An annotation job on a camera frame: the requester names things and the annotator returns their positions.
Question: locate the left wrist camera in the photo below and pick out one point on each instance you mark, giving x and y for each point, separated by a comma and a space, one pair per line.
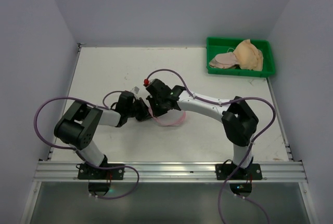
133, 92

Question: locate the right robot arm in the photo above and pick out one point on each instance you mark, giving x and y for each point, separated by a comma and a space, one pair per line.
238, 119

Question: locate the beige bra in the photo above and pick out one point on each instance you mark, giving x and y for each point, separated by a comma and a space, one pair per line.
248, 56

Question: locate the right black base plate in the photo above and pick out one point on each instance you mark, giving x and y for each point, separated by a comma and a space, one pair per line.
252, 172

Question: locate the white mesh laundry bag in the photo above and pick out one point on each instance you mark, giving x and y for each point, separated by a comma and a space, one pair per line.
171, 118

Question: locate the aluminium mounting rail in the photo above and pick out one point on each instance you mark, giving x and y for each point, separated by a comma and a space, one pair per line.
275, 172

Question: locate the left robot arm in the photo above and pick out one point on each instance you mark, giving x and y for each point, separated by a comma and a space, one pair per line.
78, 125

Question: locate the pink bra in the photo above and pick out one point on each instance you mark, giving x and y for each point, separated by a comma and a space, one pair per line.
226, 60

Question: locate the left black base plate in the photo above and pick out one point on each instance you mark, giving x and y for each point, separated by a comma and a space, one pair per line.
86, 172

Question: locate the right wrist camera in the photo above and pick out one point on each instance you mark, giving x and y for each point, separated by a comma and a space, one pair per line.
149, 84

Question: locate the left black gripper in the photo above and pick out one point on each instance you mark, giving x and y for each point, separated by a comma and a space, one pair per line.
140, 108

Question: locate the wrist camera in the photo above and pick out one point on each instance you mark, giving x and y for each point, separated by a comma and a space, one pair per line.
149, 84
133, 92

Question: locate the green plastic tray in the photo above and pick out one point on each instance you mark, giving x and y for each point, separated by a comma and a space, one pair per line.
219, 45

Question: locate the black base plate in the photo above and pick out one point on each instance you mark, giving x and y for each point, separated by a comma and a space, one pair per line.
252, 172
86, 172

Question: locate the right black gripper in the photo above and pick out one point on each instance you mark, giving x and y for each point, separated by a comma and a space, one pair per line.
154, 103

